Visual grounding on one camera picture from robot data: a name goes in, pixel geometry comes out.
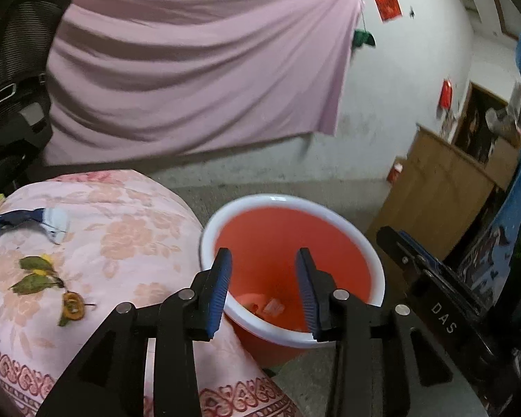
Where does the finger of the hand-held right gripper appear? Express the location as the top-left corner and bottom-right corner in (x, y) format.
(398, 231), (450, 275)
(375, 226), (426, 285)

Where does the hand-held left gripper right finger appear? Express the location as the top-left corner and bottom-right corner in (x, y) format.
(294, 247), (487, 417)

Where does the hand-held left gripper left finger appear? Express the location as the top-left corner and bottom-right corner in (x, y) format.
(35, 247), (234, 417)

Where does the orange bin with white rim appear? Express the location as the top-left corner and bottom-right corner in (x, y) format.
(199, 193), (386, 368)

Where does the wooden cabinet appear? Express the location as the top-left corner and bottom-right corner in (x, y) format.
(367, 124), (521, 265)

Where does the pink floral blanket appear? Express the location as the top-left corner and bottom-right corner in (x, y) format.
(0, 169), (305, 417)

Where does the orange fruit peel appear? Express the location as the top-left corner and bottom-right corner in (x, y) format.
(57, 291), (97, 327)

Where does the red hanging ornament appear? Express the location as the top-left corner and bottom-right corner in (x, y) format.
(438, 78), (454, 110)

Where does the blue and white wrapper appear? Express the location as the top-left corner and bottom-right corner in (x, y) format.
(0, 207), (70, 245)

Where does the green leaf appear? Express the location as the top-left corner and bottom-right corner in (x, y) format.
(9, 273), (66, 296)

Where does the green hanging object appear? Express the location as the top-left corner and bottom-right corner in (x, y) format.
(352, 28), (377, 49)

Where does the pink hanging cloth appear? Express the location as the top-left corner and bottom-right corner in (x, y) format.
(39, 0), (365, 166)

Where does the black mesh office chair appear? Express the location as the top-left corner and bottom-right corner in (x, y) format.
(0, 0), (72, 196)

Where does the red paper wall decoration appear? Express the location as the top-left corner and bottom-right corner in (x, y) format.
(368, 0), (404, 22)

